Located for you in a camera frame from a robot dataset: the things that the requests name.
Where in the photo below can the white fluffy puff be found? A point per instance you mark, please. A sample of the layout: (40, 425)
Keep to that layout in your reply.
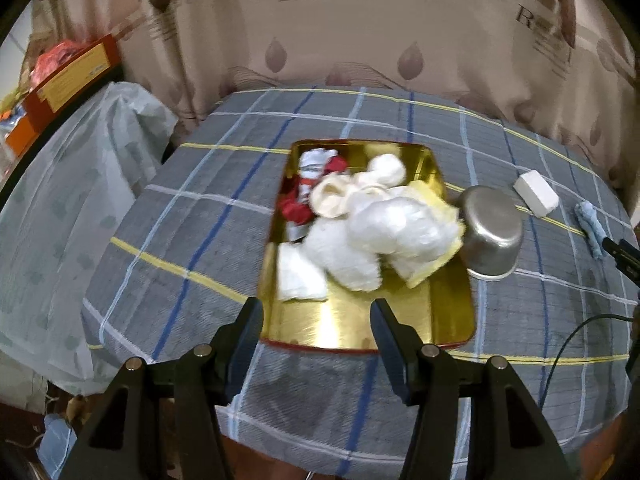
(340, 255)

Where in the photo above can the beige leaf print curtain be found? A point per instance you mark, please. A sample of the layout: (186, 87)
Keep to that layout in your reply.
(350, 20)

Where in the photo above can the white foam block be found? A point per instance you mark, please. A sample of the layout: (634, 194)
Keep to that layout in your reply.
(537, 192)

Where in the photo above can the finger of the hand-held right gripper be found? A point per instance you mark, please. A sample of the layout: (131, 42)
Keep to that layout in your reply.
(625, 257)

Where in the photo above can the red plastic bag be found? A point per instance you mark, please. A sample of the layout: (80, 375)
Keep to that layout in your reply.
(55, 60)

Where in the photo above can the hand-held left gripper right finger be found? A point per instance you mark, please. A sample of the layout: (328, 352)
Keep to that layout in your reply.
(387, 347)

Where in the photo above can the gold tin box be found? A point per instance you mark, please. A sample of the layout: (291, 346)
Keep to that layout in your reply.
(350, 320)

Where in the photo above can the stainless steel bowl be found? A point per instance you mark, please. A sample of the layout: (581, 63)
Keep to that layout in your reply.
(492, 240)

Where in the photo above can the blue fluffy cloth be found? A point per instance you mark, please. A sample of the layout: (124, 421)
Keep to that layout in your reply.
(590, 225)

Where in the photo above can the blue cloth on floor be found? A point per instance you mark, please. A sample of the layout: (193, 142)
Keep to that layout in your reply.
(57, 440)

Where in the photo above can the white translucent cover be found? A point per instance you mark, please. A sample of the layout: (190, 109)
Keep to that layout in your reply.
(70, 200)

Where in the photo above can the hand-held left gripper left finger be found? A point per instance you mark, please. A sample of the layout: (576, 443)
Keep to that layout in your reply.
(247, 345)

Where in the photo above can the cream scrunchie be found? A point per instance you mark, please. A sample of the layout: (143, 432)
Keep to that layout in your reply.
(330, 197)

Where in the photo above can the white yarn ball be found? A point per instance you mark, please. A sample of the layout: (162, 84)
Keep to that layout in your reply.
(387, 170)

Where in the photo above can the orange cardboard box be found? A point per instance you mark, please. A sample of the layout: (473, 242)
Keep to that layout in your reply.
(75, 80)

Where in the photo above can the white folded cloth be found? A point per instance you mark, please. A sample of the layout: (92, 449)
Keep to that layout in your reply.
(300, 275)

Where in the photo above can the white cloth with yellow trim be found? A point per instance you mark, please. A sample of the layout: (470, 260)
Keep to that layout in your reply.
(405, 230)

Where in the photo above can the white and red sock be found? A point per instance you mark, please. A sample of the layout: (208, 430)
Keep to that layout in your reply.
(312, 165)

